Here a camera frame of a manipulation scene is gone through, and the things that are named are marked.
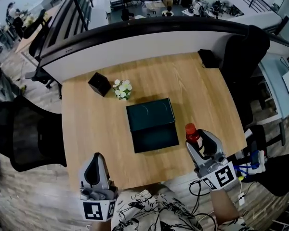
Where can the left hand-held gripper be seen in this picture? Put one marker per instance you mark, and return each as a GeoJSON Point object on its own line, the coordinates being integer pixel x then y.
{"type": "Point", "coordinates": [98, 203]}

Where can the white potted flowers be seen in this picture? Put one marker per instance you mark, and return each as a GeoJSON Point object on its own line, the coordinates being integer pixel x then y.
{"type": "Point", "coordinates": [122, 89]}

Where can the person's left forearm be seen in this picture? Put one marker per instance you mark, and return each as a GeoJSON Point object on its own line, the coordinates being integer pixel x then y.
{"type": "Point", "coordinates": [100, 226]}

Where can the white partition with black rail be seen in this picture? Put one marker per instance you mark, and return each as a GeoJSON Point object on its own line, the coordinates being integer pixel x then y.
{"type": "Point", "coordinates": [135, 49]}

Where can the red capped drink bottle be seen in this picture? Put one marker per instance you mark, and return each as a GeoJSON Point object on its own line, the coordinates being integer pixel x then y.
{"type": "Point", "coordinates": [191, 132]}

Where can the black square pen holder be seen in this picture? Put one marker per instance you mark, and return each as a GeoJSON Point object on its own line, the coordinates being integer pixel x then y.
{"type": "Point", "coordinates": [99, 84]}

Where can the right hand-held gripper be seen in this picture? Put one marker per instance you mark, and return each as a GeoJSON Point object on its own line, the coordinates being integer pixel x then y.
{"type": "Point", "coordinates": [219, 174]}

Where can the light wooden desk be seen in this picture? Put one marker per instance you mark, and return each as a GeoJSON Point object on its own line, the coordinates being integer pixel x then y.
{"type": "Point", "coordinates": [38, 25]}

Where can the black chair with belongings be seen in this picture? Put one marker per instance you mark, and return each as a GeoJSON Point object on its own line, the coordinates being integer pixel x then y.
{"type": "Point", "coordinates": [279, 172]}

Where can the person's patterned shorts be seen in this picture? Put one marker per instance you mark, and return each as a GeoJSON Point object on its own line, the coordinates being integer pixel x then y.
{"type": "Point", "coordinates": [154, 210]}

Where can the black mesh office chair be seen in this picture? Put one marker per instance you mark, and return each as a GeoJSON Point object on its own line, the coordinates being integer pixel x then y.
{"type": "Point", "coordinates": [26, 133]}

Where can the black flat device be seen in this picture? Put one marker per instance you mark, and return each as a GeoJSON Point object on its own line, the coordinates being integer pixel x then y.
{"type": "Point", "coordinates": [208, 58]}

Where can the person's right forearm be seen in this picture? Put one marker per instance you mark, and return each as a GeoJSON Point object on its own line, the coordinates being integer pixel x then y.
{"type": "Point", "coordinates": [222, 204]}

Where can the dark green box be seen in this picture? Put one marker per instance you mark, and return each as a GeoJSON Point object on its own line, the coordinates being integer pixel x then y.
{"type": "Point", "coordinates": [151, 124]}

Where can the black high-back office chair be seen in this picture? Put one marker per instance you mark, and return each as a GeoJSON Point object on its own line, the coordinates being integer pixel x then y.
{"type": "Point", "coordinates": [38, 49]}

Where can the grey desk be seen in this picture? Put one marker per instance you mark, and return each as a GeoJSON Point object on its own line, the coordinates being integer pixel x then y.
{"type": "Point", "coordinates": [274, 88]}

